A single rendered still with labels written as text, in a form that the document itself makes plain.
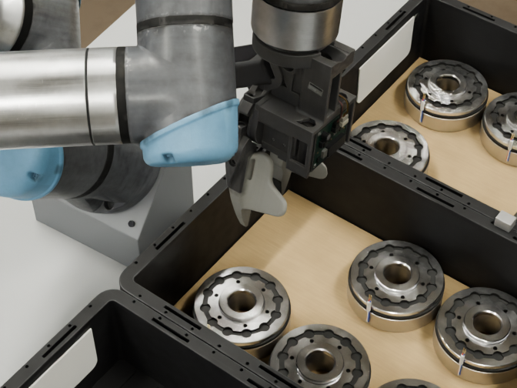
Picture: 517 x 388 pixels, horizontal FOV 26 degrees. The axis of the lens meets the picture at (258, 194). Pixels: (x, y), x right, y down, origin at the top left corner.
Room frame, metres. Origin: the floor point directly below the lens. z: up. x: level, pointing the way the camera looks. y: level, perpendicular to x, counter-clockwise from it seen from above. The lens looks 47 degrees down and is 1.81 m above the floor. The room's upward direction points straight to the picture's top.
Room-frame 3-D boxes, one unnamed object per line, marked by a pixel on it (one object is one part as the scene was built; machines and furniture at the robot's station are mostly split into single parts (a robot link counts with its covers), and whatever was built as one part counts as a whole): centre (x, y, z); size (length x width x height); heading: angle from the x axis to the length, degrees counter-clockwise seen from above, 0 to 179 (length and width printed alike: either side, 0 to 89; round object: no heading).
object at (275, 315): (0.71, 0.02, 0.86); 0.10 x 0.10 x 0.01
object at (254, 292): (0.71, 0.02, 0.86); 0.05 x 0.05 x 0.01
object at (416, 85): (1.05, -0.24, 0.86); 0.10 x 0.10 x 0.01
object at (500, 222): (0.76, -0.25, 0.94); 0.02 x 0.01 x 0.01; 53
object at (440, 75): (1.05, -0.24, 0.86); 0.05 x 0.05 x 0.01
